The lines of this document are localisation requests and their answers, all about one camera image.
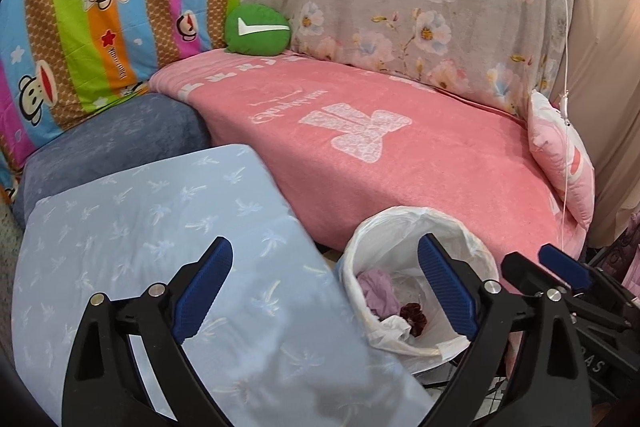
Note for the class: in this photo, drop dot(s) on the dark red scrunchie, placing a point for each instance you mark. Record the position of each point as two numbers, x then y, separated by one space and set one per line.
412 318

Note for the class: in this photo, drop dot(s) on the pink blanket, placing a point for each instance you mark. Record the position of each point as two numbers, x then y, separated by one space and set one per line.
325 147

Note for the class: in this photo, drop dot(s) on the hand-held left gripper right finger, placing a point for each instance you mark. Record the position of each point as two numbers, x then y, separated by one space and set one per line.
447 287

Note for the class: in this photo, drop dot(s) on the blue-grey cushion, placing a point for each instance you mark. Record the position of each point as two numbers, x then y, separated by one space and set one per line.
110 137

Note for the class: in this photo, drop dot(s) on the mauve patterned cloth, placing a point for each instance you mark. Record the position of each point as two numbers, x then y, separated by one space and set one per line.
631 252

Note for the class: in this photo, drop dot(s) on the pink pillow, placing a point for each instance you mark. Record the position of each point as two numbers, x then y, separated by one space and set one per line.
565 167

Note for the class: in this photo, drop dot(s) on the green round cushion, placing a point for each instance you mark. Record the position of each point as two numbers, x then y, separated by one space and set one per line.
255 41

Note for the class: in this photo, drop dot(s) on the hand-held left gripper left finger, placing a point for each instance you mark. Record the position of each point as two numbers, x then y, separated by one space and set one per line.
205 287

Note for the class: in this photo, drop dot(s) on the white trash bag bin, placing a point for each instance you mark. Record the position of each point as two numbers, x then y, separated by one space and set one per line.
380 227

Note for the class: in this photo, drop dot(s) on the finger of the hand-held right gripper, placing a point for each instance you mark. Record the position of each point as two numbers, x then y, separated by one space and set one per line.
520 272
565 264

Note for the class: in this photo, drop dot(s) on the light blue patterned cushion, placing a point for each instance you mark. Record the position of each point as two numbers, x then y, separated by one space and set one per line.
150 217

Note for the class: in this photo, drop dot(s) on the striped monkey print cloth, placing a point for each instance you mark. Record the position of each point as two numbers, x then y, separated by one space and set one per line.
100 7

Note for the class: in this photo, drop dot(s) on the beige curtain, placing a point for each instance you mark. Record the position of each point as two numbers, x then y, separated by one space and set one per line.
610 57

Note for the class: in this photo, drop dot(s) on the purple cloth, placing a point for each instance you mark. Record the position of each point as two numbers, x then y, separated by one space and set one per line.
377 289

